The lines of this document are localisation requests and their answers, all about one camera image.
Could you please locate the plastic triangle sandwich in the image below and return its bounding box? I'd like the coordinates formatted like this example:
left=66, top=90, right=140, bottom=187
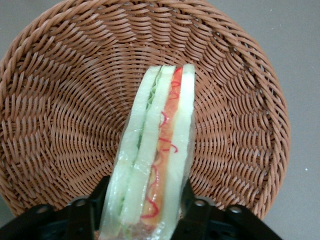
left=98, top=63, right=196, bottom=240

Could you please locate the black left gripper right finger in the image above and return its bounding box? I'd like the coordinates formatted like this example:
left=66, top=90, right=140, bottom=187
left=179, top=179, right=226, bottom=222

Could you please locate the brown wicker basket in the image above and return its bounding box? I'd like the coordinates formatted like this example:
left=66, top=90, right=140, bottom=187
left=0, top=0, right=292, bottom=221

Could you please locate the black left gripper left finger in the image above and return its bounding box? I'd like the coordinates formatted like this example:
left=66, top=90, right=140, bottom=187
left=66, top=175, right=111, bottom=236

